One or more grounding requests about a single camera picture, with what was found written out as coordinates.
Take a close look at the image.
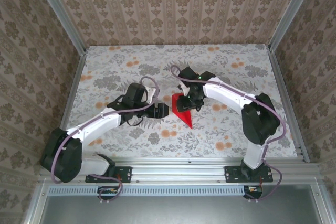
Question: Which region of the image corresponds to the long aluminium crossbeam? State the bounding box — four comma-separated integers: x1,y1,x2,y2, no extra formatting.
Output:
39,157,322,183

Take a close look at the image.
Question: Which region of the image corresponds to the black board with connectors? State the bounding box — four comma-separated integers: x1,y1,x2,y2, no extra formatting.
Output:
97,186,118,200
243,185,264,200

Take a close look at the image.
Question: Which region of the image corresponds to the grey metal panel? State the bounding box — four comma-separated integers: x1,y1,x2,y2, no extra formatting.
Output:
25,183,331,224

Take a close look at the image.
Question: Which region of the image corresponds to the left gripper thin black cable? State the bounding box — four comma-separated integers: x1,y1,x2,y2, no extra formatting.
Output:
127,115,144,128

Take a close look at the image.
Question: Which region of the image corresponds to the aluminium side rail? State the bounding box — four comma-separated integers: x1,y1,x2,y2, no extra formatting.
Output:
49,50,87,164
267,49,311,164

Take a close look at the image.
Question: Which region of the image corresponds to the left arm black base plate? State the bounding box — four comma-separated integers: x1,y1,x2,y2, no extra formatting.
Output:
85,165,132,184

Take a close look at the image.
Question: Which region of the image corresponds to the grey slotted cable duct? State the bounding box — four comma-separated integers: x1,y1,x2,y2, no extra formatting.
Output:
48,185,263,197

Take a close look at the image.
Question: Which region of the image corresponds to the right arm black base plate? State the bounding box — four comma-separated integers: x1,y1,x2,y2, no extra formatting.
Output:
225,165,274,184

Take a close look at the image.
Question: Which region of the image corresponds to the aluminium corner post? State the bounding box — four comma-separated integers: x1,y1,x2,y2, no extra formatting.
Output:
268,0,321,53
30,0,87,56

